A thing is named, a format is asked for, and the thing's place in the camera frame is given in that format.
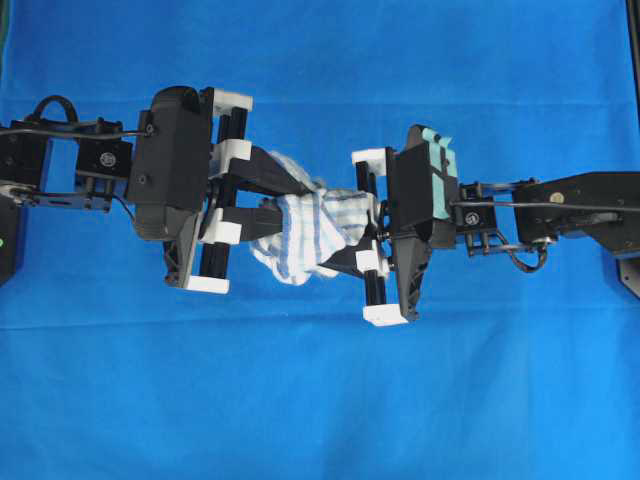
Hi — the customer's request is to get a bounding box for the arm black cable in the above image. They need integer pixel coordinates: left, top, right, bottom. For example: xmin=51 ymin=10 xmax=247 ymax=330
xmin=452 ymin=199 xmax=640 ymax=274
xmin=0 ymin=95 xmax=154 ymax=146

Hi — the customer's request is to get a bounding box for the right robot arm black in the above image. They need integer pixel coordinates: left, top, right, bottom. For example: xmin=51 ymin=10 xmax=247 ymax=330
xmin=323 ymin=125 xmax=639 ymax=326

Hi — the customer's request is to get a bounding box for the teal tape on gripper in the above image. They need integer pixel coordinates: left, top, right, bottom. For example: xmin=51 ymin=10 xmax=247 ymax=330
xmin=421 ymin=127 xmax=458 ymax=221

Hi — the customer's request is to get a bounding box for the blue table cloth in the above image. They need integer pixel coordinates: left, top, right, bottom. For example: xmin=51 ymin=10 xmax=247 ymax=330
xmin=1 ymin=1 xmax=639 ymax=479

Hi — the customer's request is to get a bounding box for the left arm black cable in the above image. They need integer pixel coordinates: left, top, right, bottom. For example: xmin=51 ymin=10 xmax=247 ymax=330
xmin=0 ymin=95 xmax=154 ymax=146

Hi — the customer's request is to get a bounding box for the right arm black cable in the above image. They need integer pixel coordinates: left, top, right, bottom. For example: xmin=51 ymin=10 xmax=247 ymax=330
xmin=452 ymin=199 xmax=640 ymax=274

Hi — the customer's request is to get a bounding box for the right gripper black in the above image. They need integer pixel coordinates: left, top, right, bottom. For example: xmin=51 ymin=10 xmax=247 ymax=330
xmin=320 ymin=124 xmax=456 ymax=326

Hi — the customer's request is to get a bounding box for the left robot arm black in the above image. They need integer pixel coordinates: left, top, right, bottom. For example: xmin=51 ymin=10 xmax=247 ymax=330
xmin=1 ymin=86 xmax=309 ymax=293

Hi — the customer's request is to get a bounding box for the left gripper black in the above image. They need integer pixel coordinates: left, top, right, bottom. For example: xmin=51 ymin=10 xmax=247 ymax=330
xmin=126 ymin=86 xmax=313 ymax=294

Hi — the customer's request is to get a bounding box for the striped white blue towel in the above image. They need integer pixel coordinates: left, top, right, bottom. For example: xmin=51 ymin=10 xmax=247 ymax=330
xmin=250 ymin=151 xmax=366 ymax=286

